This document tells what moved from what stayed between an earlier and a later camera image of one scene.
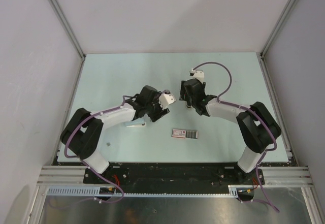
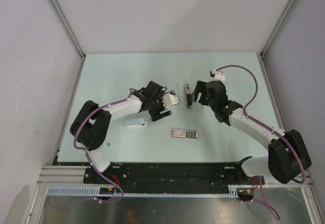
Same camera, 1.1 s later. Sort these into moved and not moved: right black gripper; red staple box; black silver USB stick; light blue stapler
Moved: right black gripper
Not moved: black silver USB stick; light blue stapler; red staple box
